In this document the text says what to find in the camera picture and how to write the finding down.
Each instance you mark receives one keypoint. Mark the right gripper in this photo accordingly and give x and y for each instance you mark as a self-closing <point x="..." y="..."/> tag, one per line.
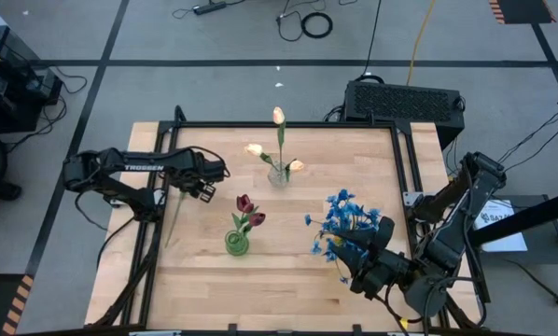
<point x="391" y="275"/>

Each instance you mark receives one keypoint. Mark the black equipment cart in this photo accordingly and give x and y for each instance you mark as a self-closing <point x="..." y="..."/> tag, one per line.
<point x="8" y="93"/>

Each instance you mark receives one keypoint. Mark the pale peach artificial tulip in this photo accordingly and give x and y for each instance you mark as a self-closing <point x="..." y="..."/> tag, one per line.
<point x="278" y="115"/>
<point x="253" y="149"/>
<point x="297" y="164"/>

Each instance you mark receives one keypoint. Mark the black aluminium table frame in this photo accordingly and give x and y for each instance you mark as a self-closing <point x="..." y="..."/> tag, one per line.
<point x="330" y="124"/>

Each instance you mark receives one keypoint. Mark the clear glass vase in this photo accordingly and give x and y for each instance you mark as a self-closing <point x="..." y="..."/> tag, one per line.
<point x="276" y="177"/>

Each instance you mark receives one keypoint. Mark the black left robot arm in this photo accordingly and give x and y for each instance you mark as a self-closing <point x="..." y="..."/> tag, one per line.
<point x="143" y="165"/>

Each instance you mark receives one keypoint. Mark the silver aluminium bracket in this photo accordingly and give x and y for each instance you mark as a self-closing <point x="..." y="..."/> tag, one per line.
<point x="412" y="198"/>

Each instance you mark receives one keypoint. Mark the black perforated computer tower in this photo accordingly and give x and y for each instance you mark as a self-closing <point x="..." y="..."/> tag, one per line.
<point x="400" y="112"/>

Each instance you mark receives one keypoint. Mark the black power strip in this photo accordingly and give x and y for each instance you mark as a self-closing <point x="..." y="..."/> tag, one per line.
<point x="209" y="8"/>

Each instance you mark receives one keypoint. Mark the white paper sign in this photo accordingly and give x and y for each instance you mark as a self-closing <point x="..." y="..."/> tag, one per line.
<point x="503" y="233"/>

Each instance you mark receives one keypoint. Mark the green glass vase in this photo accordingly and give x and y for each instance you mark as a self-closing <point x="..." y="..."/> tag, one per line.
<point x="237" y="246"/>

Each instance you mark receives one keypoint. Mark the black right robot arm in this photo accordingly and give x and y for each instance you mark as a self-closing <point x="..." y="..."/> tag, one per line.
<point x="451" y="238"/>

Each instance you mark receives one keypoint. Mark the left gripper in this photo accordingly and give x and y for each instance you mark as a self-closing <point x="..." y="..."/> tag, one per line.
<point x="206" y="192"/>

